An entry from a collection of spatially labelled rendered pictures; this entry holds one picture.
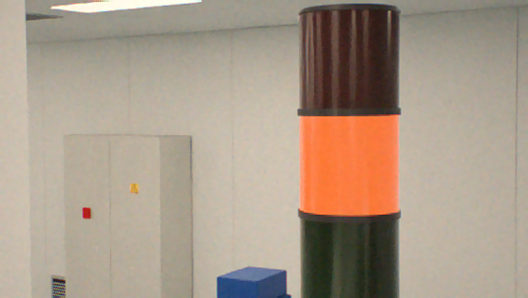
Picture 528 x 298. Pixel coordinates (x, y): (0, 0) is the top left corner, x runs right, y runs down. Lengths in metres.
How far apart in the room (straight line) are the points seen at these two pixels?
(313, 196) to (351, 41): 0.08
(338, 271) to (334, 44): 0.11
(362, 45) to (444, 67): 5.83
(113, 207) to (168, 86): 1.19
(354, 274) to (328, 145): 0.06
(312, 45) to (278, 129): 6.54
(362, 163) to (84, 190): 7.53
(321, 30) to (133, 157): 7.04
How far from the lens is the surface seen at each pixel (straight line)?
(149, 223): 7.36
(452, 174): 6.21
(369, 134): 0.40
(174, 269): 7.47
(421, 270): 6.41
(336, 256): 0.40
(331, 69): 0.40
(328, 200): 0.40
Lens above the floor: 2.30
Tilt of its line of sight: 3 degrees down
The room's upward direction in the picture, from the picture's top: straight up
